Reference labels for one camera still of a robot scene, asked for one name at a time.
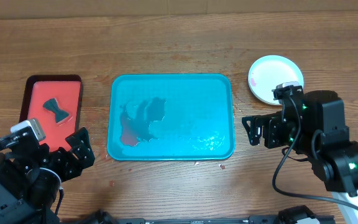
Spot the blue plastic tray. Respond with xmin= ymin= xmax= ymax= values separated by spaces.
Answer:
xmin=106 ymin=74 xmax=235 ymax=161

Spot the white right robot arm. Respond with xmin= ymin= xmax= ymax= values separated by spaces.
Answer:
xmin=242 ymin=89 xmax=358 ymax=223

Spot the light blue plate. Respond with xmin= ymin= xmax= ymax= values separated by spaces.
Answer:
xmin=248 ymin=55 xmax=304 ymax=106

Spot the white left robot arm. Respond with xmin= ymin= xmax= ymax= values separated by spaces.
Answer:
xmin=0 ymin=127 xmax=95 ymax=223

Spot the black tray with red liquid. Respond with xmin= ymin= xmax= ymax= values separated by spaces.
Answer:
xmin=19 ymin=75 xmax=83 ymax=152

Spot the orange sponge with green pad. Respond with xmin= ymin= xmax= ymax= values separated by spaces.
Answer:
xmin=43 ymin=98 xmax=70 ymax=123

